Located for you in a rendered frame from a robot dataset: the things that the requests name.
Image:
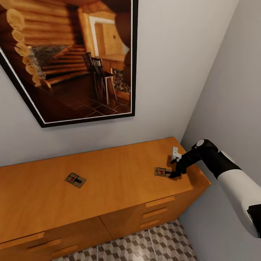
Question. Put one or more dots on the mousetrap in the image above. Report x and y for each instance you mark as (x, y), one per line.
(75, 180)
(163, 172)

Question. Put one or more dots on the picture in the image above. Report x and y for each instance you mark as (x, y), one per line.
(72, 61)

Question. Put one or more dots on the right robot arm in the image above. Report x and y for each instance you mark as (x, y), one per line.
(243, 193)

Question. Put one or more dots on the cabinet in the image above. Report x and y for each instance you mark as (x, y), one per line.
(43, 217)

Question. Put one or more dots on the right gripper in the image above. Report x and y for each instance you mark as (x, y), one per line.
(181, 166)

